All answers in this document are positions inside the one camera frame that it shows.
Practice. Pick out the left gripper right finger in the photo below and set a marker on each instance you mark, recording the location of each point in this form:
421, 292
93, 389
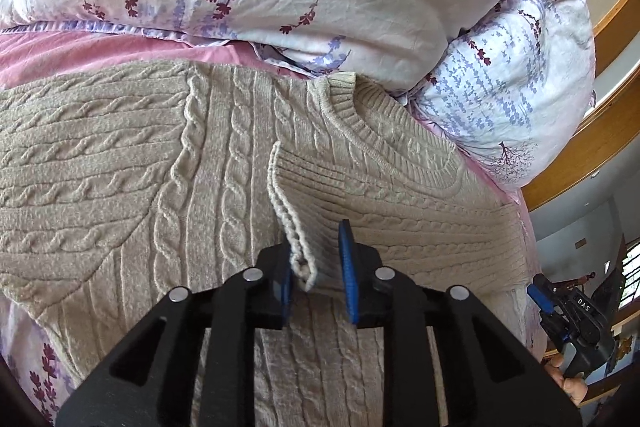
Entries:
448, 361

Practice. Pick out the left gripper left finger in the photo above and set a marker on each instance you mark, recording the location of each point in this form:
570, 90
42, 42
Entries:
190, 359

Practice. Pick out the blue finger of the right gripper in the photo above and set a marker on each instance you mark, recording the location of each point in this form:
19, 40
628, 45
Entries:
544, 303

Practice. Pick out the person's right hand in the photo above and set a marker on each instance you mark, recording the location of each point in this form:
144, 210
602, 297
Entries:
575, 388

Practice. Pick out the pink floral bed sheet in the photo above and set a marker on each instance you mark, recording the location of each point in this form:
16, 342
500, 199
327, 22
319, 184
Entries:
75, 51

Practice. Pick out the blue floral pillow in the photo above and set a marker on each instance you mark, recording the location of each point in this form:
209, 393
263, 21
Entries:
512, 90

